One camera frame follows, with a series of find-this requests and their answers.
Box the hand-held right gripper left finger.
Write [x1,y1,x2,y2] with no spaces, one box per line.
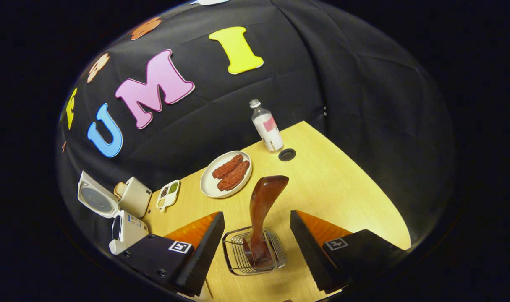
[115,211,226,297]

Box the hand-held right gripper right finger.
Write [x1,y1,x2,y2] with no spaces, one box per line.
[289,209,408,295]

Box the wire chopstick holder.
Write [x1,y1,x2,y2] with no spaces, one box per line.
[222,226,287,276]

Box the brown wooden spoon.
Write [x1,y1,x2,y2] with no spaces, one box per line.
[242,175,290,269]

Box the white rice cooker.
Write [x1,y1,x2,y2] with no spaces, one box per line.
[77,170,149,256]

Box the white round plate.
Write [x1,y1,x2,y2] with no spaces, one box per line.
[200,151,253,199]

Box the white divided tray of grains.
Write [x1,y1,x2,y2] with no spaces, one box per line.
[156,180,180,212]

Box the white toaster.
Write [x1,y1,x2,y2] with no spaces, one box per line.
[120,177,153,219]

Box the red sausage piece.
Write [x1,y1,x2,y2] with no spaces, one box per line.
[212,154,244,180]
[217,160,251,192]

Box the clear bottle with pink label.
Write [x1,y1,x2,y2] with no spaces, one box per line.
[249,99,285,153]

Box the black backdrop cloth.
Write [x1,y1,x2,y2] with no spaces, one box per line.
[55,0,455,269]

